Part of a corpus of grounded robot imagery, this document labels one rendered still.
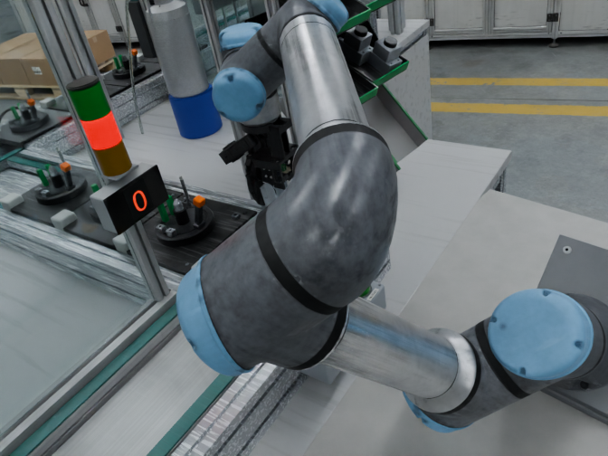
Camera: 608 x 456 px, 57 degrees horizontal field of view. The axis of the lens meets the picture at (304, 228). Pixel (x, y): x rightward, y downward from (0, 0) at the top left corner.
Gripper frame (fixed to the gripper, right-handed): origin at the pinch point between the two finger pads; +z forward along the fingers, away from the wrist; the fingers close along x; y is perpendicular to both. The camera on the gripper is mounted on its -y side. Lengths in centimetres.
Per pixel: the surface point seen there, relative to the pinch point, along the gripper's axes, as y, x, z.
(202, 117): -76, 56, 15
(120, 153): -12.5, -18.9, -20.9
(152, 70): -128, 82, 12
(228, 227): -18.9, 4.1, 11.5
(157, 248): -29.5, -8.4, 11.6
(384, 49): 4.2, 41.6, -17.2
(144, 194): -12.3, -17.6, -12.2
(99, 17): -515, 334, 73
